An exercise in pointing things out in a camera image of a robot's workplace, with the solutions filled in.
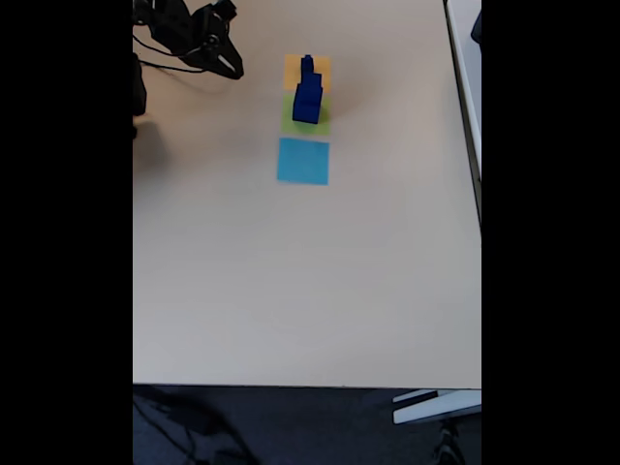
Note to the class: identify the small blue cube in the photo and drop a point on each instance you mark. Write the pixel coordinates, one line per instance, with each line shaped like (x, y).
(307, 64)

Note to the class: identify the orange paper square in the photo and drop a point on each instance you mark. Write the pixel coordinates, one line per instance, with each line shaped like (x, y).
(290, 72)

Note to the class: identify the green paper square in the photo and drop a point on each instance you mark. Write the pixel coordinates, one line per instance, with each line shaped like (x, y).
(288, 118)

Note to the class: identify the light blue paper square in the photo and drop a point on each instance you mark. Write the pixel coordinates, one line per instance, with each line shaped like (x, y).
(303, 162)

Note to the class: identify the medium blue cube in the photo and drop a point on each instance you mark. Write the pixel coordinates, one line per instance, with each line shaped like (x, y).
(312, 80)

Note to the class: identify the large blue cube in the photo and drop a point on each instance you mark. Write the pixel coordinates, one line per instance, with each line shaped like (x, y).
(306, 109)

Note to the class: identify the white neighbouring table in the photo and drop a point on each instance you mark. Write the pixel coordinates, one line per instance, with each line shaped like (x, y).
(465, 97)

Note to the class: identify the dark blue object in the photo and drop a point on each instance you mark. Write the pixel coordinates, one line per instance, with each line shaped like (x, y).
(477, 26)

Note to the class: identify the white table foot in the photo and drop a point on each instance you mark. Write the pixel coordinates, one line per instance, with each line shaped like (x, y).
(436, 407)

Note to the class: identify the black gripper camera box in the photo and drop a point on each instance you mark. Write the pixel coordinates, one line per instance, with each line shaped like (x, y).
(225, 9)

